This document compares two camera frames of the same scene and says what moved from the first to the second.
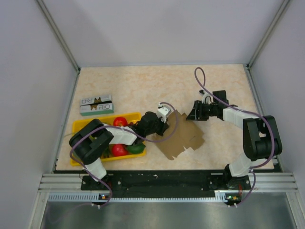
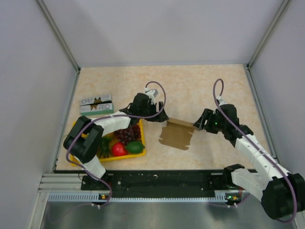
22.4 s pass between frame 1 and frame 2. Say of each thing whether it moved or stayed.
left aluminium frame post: stayed
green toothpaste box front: stayed
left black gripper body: moved
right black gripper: moved
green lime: stayed
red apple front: stayed
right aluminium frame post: stayed
